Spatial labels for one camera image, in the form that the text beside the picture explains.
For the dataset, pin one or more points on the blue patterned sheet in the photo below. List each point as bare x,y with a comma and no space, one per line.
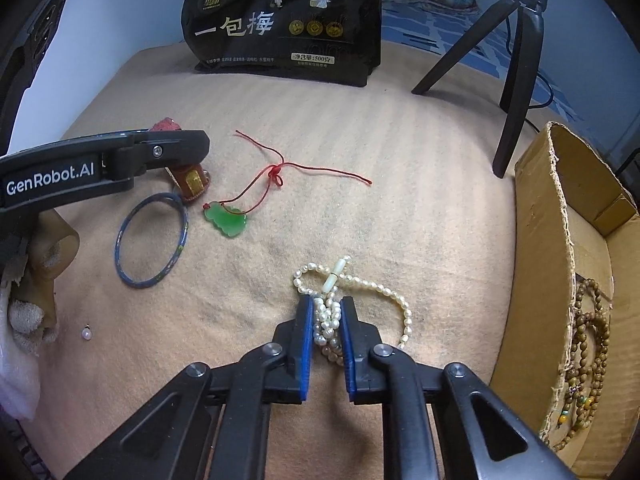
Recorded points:
450,10

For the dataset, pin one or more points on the red leather watch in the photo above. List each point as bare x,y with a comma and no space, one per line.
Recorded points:
192,185

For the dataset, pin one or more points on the person's left forearm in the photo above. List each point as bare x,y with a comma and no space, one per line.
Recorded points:
15,370

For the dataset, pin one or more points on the black tripod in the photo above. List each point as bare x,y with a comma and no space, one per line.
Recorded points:
520,85

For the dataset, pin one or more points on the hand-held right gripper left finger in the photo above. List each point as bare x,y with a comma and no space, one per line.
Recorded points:
304,350

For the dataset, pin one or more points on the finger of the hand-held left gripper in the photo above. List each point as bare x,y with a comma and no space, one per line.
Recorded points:
175,147

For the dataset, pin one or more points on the black snack bag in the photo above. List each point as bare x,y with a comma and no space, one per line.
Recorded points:
280,35

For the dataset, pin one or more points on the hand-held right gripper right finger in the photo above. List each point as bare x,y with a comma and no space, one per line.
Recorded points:
350,350

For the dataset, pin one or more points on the person's left hand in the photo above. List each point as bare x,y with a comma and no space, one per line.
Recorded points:
50,255

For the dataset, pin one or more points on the blue bangle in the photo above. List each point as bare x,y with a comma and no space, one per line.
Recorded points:
117,255

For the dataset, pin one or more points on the cardboard box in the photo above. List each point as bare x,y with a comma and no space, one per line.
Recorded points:
542,260

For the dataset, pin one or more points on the small pink bead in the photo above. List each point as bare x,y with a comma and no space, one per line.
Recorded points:
87,334

